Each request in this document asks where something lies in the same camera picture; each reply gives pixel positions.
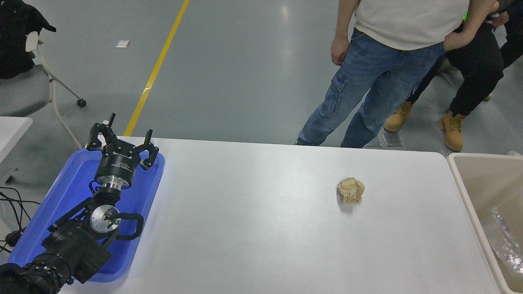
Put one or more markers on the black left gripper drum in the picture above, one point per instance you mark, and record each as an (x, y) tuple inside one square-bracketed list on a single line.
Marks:
[(117, 165)]

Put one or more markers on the standing person's right forearm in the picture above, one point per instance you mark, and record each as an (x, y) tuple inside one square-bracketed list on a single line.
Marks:
[(344, 18)]

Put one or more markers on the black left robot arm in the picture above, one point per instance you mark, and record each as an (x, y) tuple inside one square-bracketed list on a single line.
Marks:
[(77, 245)]

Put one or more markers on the standing person's left forearm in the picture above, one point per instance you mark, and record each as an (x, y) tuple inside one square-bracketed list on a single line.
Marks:
[(470, 30)]

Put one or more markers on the metal floor plate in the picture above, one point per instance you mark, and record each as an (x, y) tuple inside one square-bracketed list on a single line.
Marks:
[(375, 143), (392, 139)]

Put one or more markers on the standing person's right hand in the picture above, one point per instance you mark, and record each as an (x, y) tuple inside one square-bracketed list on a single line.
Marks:
[(340, 51)]

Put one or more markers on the edge person's hand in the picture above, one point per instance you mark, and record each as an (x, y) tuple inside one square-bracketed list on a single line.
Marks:
[(500, 19)]

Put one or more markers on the blue plastic tray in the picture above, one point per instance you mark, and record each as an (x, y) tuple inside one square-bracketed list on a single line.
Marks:
[(69, 192)]

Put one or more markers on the small white side table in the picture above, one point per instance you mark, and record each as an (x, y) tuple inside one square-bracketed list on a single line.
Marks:
[(12, 130)]

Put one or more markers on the grey office chair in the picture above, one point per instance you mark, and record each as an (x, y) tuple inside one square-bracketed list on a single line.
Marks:
[(20, 90)]

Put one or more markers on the black power plug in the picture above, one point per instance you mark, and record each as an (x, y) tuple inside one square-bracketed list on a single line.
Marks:
[(13, 237)]

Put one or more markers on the black jacket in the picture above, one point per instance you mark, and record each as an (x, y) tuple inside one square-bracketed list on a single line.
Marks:
[(16, 36)]

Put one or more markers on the crumpled tan paper ball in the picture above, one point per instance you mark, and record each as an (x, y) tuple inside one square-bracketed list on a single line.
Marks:
[(350, 190)]

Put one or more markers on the standing person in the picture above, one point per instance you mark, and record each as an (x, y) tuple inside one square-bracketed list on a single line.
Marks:
[(380, 73)]

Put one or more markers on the large pale bin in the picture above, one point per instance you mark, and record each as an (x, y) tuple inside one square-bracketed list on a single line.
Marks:
[(474, 179)]

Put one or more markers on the seated person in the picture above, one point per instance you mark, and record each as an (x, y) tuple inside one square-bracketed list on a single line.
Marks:
[(478, 69)]

